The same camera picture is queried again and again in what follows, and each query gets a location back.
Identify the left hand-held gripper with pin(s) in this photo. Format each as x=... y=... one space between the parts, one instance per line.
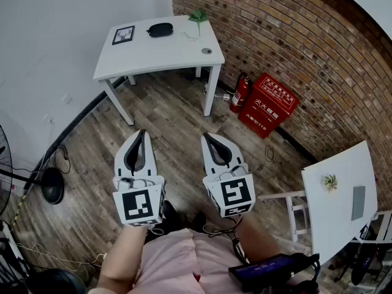
x=136 y=205

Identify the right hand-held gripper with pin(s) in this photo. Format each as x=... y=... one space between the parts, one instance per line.
x=234 y=194

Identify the black glasses case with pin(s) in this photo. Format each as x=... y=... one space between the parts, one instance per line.
x=160 y=30

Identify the person's left forearm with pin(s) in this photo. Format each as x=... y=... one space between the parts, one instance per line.
x=121 y=262

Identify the person's right forearm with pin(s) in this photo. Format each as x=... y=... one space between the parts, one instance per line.
x=257 y=240

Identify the black shoe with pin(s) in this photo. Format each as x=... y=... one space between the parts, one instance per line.
x=199 y=220
x=169 y=211

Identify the red fire extinguisher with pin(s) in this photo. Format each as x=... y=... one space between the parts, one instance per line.
x=240 y=93

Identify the red fire equipment box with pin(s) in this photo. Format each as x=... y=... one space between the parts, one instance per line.
x=269 y=106

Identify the black floor fan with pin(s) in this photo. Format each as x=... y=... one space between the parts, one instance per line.
x=52 y=186

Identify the round grey table grommet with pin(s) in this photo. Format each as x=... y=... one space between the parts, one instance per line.
x=206 y=51

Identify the person's pink clothing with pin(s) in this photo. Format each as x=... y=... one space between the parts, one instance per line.
x=183 y=262

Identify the white table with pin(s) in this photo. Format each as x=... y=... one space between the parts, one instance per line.
x=162 y=55
x=333 y=213

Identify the small potted plant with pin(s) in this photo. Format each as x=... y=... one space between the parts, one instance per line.
x=329 y=183

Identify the black device with blue screen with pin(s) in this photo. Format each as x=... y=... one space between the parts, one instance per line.
x=263 y=271

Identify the black framed deer picture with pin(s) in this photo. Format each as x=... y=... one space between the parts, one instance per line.
x=123 y=35

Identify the green artificial leaf sprig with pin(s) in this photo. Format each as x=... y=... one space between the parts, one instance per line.
x=197 y=16

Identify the grey flat pad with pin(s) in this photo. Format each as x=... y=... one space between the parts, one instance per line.
x=358 y=203

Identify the black metal rack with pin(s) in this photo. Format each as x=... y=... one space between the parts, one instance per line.
x=9 y=256

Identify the black office chair base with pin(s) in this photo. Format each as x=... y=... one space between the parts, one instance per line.
x=358 y=262

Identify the white wall socket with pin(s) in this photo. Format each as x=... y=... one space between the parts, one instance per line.
x=66 y=98
x=49 y=119

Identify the white chair frame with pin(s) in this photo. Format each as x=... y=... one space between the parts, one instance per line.
x=298 y=216

